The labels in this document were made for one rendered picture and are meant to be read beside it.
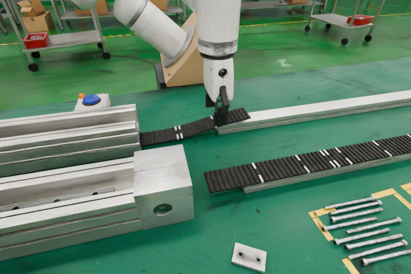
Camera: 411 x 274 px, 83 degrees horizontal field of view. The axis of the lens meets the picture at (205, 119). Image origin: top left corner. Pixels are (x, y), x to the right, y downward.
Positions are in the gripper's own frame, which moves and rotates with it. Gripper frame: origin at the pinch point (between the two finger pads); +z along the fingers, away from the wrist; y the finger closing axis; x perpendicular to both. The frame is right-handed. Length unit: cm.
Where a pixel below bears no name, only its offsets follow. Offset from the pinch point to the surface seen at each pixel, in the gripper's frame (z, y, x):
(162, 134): 5.6, 0.6, 13.8
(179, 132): 5.0, 0.0, 9.6
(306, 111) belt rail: 3.3, -1.2, -26.2
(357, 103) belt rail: 3.3, -0.7, -43.4
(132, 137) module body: 0.8, -4.9, 20.5
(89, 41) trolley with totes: 57, 275, 87
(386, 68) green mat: 6, 23, -80
